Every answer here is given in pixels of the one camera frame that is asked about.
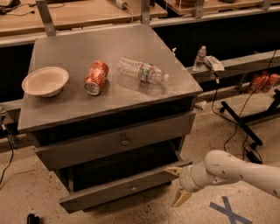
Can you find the small upright water bottle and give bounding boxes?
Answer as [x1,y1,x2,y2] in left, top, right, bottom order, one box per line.
[192,45,207,71]

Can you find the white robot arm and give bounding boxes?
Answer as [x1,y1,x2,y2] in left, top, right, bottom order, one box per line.
[165,150,280,207]

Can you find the black floor cable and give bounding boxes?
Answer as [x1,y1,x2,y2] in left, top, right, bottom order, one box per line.
[211,50,278,164]

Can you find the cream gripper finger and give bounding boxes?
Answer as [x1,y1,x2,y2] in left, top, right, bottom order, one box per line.
[172,189,192,207]
[165,167,182,177]

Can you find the blue tape cross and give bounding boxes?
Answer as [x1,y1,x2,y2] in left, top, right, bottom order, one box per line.
[209,196,253,224]

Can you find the black stand leg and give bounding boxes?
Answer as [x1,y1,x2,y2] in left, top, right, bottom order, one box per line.
[221,101,263,146]

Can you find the grey drawer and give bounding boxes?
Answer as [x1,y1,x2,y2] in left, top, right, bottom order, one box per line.
[36,111,195,171]
[59,140,191,213]

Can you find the white folded packet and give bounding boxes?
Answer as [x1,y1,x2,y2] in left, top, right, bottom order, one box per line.
[205,56,225,72]

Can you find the black cable at left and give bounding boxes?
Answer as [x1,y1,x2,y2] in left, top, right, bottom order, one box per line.
[0,125,16,186]

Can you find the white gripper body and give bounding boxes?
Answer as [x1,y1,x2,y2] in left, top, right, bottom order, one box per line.
[178,165,201,193]

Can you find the orange soda can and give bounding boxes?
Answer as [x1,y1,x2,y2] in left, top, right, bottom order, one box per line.
[84,60,109,95]

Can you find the white power strip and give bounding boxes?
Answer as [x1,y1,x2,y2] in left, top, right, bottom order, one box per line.
[109,0,128,10]

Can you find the small black floor object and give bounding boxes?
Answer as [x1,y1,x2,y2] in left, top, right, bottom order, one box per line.
[27,213,40,224]

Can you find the grey drawer cabinet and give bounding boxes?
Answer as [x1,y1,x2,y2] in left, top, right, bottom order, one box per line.
[17,25,202,213]

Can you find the orange bottles under bench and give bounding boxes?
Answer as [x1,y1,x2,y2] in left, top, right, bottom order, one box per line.
[247,71,280,94]

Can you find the clear plastic water bottle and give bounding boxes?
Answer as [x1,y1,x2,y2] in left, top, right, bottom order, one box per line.
[116,56,169,84]

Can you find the white paper bowl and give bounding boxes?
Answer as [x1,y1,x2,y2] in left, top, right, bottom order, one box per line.
[22,66,69,97]

